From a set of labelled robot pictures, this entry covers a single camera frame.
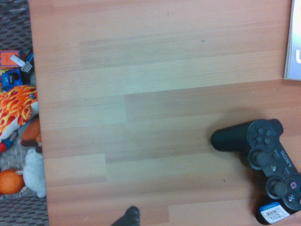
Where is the white plastic toy part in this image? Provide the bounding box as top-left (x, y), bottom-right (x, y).
top-left (10, 54), bottom-right (33, 72)

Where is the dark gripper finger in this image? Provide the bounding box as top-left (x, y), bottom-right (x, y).
top-left (110, 205), bottom-right (141, 226)

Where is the black Sony gamepad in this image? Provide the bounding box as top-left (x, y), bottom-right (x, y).
top-left (211, 118), bottom-right (301, 226)

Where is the glossy magazine with city photo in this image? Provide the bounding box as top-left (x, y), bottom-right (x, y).
top-left (283, 0), bottom-right (301, 81)

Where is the white plush animal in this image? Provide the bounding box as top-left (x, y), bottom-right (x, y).
top-left (22, 147), bottom-right (47, 198)

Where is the brown orange knitted plush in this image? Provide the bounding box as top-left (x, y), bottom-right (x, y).
top-left (18, 118), bottom-right (43, 148)

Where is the orange ball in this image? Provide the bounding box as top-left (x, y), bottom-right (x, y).
top-left (0, 168), bottom-right (25, 195)

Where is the blue red hero plush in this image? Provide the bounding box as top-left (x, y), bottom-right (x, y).
top-left (0, 134), bottom-right (17, 154)

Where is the orange flame pattern plush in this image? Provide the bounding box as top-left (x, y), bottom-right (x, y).
top-left (0, 85), bottom-right (40, 143)

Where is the blue and orange toy box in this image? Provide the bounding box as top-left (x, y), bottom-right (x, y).
top-left (0, 67), bottom-right (24, 92)

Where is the grey woven wicker basket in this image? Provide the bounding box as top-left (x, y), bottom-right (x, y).
top-left (0, 0), bottom-right (50, 226)

